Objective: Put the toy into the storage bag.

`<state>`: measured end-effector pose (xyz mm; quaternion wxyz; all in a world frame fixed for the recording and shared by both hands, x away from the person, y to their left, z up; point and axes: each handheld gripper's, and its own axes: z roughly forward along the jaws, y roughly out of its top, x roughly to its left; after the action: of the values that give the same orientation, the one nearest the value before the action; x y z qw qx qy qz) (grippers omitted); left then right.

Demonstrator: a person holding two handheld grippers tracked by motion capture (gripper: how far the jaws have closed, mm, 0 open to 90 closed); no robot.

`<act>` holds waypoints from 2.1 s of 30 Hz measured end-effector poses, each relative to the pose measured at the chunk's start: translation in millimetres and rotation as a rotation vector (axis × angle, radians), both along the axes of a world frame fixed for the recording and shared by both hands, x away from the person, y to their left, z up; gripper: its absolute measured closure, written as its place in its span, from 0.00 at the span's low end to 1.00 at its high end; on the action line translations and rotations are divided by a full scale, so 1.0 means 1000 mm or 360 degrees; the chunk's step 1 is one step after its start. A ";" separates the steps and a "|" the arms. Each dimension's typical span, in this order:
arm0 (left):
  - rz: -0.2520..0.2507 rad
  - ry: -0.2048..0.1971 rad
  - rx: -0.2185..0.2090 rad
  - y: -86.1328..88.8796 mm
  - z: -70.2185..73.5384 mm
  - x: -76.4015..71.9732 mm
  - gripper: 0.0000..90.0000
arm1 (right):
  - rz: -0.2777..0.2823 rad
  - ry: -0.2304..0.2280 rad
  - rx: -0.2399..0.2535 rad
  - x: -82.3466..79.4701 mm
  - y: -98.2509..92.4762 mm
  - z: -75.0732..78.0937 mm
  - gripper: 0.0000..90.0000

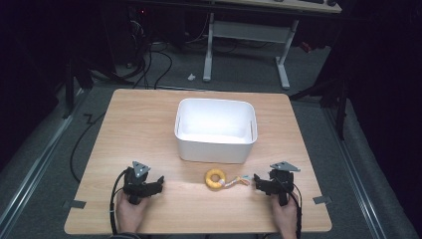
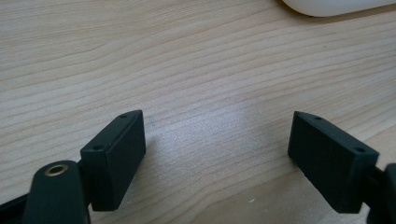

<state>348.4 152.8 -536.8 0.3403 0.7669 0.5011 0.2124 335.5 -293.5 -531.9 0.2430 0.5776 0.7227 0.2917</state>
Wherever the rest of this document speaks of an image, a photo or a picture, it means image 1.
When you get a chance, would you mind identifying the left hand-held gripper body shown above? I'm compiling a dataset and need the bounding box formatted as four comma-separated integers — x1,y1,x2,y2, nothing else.
122,160,157,205

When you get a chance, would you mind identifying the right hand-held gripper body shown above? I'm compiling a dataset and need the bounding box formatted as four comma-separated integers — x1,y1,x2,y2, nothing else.
265,160,302,207

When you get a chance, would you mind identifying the yellow ring toy with cord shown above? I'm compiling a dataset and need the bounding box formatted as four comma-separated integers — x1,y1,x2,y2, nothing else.
204,167,252,192

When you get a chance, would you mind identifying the white plastic bin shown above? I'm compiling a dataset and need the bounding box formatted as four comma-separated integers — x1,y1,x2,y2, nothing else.
173,98,259,164

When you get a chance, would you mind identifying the person's left hand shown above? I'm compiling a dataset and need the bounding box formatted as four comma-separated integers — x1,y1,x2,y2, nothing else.
115,191,150,234

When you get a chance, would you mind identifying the person's right hand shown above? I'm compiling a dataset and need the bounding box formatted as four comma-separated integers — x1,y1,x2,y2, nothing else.
271,193,299,239

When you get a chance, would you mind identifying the grey tape piece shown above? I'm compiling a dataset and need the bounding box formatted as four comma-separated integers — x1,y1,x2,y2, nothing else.
312,195,333,205
69,199,88,210

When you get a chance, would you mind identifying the black stand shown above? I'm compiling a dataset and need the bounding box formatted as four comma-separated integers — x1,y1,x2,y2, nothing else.
62,58,96,120
288,74,351,141

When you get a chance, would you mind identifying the white-legged desk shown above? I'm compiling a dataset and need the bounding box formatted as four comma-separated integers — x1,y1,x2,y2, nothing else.
202,0,343,91

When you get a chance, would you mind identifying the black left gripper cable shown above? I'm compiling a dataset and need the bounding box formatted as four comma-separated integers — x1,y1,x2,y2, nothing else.
108,168,129,237

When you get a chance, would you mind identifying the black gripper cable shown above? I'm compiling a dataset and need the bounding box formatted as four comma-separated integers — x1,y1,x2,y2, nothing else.
284,180,304,239
108,168,129,237

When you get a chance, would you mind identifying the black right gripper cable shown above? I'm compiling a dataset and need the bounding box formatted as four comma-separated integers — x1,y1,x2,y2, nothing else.
284,180,304,239

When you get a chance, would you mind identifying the black floor cable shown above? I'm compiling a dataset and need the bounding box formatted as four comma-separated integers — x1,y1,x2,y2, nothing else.
69,113,107,184

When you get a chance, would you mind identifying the metal floor rail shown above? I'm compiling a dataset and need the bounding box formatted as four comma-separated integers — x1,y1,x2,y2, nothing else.
322,106,389,239
0,88,88,237

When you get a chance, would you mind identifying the bundle of black cables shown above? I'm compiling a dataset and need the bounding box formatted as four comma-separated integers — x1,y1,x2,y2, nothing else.
113,9,213,91

